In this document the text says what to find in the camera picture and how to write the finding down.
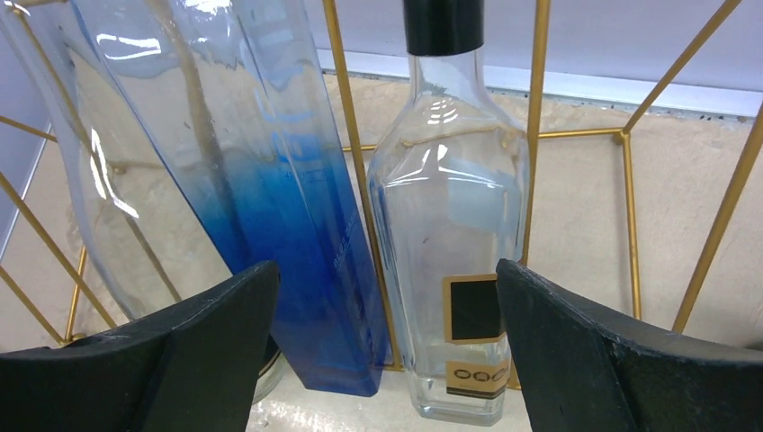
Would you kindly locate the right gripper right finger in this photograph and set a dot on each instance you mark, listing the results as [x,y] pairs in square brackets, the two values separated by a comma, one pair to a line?
[583,366]

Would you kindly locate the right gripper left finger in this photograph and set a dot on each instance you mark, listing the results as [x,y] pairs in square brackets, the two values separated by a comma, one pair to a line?
[192,366]

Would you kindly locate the clear bottle dark label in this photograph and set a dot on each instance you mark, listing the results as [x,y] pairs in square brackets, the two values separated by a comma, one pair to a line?
[119,208]

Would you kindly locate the clear bottle black cap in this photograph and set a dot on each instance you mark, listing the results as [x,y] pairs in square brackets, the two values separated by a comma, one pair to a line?
[449,188]

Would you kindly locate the tall blue gradient bottle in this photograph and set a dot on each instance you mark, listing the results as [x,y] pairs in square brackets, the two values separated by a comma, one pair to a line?
[329,321]

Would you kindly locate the gold wire wine rack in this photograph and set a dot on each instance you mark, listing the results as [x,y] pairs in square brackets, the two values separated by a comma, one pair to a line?
[620,206]

